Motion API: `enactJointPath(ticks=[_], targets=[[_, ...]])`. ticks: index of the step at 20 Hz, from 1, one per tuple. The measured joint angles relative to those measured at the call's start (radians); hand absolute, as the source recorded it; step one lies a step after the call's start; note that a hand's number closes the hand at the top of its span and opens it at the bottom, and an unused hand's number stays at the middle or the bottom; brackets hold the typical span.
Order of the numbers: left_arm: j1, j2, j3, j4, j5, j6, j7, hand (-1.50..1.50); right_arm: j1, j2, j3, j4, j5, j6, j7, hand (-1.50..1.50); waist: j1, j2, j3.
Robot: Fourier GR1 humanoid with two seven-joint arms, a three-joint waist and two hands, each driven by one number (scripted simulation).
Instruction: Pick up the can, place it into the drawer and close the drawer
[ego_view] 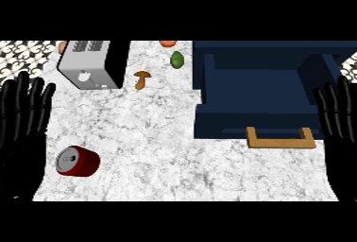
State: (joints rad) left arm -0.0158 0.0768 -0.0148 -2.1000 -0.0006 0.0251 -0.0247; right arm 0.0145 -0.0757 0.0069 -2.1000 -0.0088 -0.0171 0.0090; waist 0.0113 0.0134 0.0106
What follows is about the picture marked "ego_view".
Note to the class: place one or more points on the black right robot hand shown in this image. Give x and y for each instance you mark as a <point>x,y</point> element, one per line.
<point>342,132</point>

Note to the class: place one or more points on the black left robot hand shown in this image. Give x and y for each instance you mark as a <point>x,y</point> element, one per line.
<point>21,132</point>

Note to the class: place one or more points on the dark red can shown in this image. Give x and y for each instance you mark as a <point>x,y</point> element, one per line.
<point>79,161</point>

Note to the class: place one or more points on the navy blue open drawer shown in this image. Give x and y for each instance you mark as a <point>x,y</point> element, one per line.
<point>265,94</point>

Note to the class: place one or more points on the grey toaster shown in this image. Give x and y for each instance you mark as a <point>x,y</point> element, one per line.
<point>91,63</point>

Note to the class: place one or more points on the orange round fruit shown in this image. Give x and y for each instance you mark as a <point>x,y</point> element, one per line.
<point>63,47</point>

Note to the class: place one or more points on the brown mushroom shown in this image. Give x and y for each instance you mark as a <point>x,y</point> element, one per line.
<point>141,78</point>

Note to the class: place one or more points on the green avocado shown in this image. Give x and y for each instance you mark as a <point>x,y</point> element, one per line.
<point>176,59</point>

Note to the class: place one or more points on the orange vegetable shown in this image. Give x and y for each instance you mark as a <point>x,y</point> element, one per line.
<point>168,43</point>

